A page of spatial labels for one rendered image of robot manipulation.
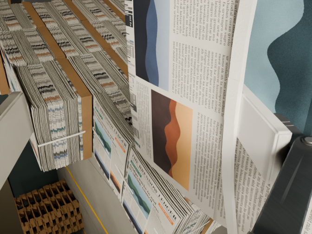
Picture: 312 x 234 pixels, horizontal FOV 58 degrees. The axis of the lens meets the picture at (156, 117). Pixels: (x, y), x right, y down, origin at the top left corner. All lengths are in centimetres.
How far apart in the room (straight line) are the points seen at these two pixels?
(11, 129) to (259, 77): 15
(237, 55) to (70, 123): 105
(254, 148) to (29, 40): 136
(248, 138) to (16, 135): 13
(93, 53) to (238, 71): 123
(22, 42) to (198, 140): 127
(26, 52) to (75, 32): 29
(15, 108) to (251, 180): 17
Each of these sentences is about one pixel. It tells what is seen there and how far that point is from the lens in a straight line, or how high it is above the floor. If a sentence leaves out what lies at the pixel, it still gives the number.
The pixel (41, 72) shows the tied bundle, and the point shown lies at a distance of 127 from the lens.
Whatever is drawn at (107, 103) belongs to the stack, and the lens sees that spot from 109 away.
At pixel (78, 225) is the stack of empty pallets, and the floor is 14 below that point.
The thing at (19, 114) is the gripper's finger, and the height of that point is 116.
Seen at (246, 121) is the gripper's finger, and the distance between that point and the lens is 17.
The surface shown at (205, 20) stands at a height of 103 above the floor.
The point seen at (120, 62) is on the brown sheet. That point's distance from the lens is 132.
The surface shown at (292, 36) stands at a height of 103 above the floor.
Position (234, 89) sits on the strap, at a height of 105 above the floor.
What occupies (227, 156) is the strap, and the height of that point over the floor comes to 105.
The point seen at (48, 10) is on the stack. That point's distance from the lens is 176.
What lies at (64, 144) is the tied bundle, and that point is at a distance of 126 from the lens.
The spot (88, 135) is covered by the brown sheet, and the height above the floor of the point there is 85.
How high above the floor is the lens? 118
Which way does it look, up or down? 29 degrees down
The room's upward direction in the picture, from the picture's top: 108 degrees counter-clockwise
